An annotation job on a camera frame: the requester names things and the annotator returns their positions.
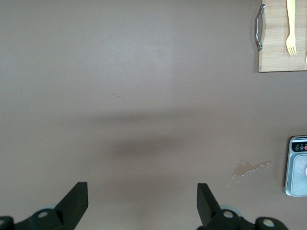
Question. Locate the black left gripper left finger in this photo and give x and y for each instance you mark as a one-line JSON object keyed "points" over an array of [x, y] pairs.
{"points": [[72, 206]]}

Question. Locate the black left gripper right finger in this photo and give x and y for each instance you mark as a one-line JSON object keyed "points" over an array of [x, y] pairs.
{"points": [[206, 206]]}

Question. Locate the brown sauce spill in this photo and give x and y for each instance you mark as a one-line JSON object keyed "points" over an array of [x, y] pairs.
{"points": [[242, 169]]}

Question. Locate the silver digital kitchen scale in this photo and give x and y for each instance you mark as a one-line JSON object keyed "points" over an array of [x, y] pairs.
{"points": [[297, 182]]}

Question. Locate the brown table cover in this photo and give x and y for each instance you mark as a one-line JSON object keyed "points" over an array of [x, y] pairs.
{"points": [[72, 72]]}

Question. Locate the yellow plastic fork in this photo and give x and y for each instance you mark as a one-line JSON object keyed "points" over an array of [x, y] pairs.
{"points": [[291, 24]]}

